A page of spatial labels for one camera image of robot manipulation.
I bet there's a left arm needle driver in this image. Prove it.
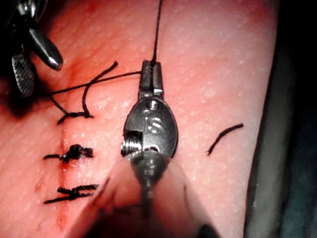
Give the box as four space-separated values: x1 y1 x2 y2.
120 90 179 159

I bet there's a blue-green cloth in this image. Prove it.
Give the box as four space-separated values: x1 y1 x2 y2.
244 49 317 238

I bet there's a right arm needle driver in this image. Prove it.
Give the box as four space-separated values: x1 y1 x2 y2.
9 0 48 33

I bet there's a short cut-off black thread piece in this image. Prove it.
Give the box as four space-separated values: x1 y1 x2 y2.
206 122 245 157

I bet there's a tissue pad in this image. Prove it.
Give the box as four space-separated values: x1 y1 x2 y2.
0 0 281 238

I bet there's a black stitching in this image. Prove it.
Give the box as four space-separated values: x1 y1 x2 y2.
43 143 100 205

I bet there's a left arm needle driver jaw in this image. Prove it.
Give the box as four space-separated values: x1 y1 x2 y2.
139 60 153 92
151 61 164 94

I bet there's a right arm needle driver jaw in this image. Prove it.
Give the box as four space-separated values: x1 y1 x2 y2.
11 53 36 98
28 27 64 72

